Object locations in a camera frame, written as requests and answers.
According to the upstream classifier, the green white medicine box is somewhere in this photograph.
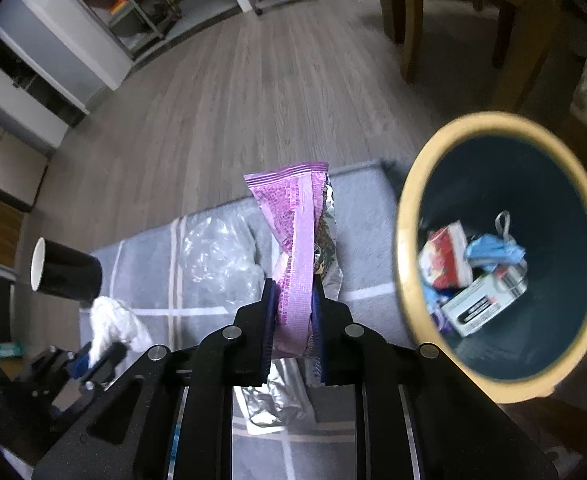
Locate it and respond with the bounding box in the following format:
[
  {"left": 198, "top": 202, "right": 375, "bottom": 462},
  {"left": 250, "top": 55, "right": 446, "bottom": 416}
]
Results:
[{"left": 442, "top": 262, "right": 528, "bottom": 338}]

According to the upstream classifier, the grey plaid table mat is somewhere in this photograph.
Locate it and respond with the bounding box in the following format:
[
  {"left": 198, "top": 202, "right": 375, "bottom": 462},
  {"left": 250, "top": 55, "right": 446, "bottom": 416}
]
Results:
[{"left": 78, "top": 159, "right": 425, "bottom": 480}]

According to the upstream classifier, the wooden chair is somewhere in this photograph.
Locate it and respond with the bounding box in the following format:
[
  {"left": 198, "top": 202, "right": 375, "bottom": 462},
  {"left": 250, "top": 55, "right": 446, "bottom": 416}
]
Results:
[{"left": 380, "top": 0, "right": 561, "bottom": 112}]

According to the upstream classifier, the clear plastic bag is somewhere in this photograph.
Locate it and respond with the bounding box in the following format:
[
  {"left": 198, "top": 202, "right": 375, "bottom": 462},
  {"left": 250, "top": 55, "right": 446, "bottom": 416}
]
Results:
[{"left": 181, "top": 212, "right": 266, "bottom": 314}]

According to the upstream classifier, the silver foil blister tray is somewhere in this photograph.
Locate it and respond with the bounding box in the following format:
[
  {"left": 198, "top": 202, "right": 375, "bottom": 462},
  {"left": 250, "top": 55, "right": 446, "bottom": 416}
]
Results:
[{"left": 234, "top": 359, "right": 316, "bottom": 436}]

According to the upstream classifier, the teal bin yellow rim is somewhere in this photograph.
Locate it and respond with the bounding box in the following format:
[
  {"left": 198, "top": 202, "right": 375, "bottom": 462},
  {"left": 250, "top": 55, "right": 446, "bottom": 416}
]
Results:
[{"left": 395, "top": 112, "right": 587, "bottom": 404}]

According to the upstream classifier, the white tissue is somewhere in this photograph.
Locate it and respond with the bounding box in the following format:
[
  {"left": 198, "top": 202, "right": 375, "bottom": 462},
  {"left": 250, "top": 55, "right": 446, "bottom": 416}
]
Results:
[{"left": 88, "top": 296, "right": 154, "bottom": 367}]

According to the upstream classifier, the purple snack wrapper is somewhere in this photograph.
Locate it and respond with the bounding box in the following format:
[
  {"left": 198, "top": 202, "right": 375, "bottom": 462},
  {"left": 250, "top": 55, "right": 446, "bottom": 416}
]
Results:
[{"left": 245, "top": 162, "right": 342, "bottom": 358}]

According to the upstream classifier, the black mug white inside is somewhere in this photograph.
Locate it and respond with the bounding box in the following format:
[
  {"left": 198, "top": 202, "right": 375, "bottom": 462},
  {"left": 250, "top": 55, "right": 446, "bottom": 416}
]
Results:
[{"left": 30, "top": 237, "right": 103, "bottom": 304}]

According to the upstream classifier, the blue face mask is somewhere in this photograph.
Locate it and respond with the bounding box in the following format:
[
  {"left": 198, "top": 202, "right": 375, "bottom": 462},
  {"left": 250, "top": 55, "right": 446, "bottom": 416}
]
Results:
[{"left": 421, "top": 283, "right": 457, "bottom": 312}]

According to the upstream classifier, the metal kitchen rack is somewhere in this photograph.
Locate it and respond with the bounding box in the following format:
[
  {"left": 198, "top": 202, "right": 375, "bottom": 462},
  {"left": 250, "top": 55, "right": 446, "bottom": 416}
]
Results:
[{"left": 58, "top": 0, "right": 182, "bottom": 59}]

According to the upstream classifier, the blue glove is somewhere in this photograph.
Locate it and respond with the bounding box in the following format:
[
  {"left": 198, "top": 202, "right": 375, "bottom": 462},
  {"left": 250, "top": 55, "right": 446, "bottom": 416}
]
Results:
[{"left": 465, "top": 234, "right": 525, "bottom": 266}]

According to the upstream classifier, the red floral paper bowl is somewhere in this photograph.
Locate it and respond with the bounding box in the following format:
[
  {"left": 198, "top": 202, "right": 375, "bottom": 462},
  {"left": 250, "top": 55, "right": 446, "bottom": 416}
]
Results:
[{"left": 418, "top": 221, "right": 473, "bottom": 289}]

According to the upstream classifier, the white refrigerator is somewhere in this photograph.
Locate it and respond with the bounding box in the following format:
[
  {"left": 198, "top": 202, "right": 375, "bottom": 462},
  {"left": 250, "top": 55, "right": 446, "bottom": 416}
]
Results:
[{"left": 0, "top": 126, "right": 48, "bottom": 211}]

